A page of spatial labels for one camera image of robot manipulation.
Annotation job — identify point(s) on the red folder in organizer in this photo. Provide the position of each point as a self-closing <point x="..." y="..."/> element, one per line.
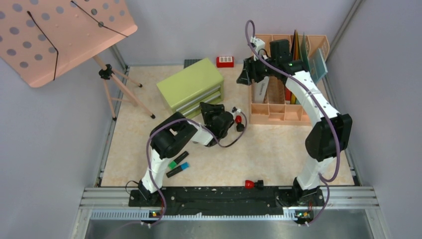
<point x="289" y="97"/>

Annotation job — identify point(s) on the gray lego baseplate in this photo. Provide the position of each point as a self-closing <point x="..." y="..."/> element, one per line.
<point x="189" y="62"/>

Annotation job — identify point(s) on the yellow plastic clip folder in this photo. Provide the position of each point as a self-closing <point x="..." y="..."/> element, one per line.
<point x="296" y="46"/>

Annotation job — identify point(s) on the beige plastic file organizer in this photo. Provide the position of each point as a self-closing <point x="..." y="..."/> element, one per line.
<point x="274" y="111"/>

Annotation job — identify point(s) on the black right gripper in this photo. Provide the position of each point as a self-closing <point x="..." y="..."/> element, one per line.
<point x="250" y="71"/>

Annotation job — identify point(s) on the white paper booklet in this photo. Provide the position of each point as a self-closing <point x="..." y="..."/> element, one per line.
<point x="259" y="90"/>

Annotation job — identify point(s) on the red black dumbbell half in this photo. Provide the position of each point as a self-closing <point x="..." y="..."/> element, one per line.
<point x="259" y="184"/>

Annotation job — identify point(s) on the green metal drawer cabinet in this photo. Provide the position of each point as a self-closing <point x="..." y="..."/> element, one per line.
<point x="185" y="90"/>

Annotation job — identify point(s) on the red and black dumbbell toy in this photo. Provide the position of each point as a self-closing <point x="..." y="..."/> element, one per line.
<point x="239" y="125"/>

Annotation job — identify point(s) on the red small box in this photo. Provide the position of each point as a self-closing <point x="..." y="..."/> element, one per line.
<point x="224" y="62"/>

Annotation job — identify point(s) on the pink music stand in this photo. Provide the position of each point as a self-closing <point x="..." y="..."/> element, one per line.
<point x="40" y="40"/>

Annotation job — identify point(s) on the black blue highlighter marker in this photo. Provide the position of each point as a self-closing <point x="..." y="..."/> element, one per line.
<point x="177" y="169"/>

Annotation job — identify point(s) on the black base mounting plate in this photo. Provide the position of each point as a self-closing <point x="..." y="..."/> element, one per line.
<point x="226" y="201"/>

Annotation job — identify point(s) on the light blue hardcover book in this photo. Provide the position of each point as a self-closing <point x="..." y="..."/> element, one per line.
<point x="318" y="68"/>

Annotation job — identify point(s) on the teal plastic folder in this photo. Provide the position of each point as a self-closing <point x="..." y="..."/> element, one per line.
<point x="304" y="52"/>

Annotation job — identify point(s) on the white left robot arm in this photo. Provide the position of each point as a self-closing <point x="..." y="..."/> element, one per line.
<point x="173" y="134"/>

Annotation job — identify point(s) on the black green highlighter marker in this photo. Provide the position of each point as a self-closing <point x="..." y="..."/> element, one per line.
<point x="177" y="160"/>

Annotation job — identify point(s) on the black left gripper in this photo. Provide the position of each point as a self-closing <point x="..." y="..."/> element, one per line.
<point x="205" y="109"/>

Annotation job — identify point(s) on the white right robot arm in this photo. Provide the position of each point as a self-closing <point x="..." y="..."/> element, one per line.
<point x="331" y="130"/>

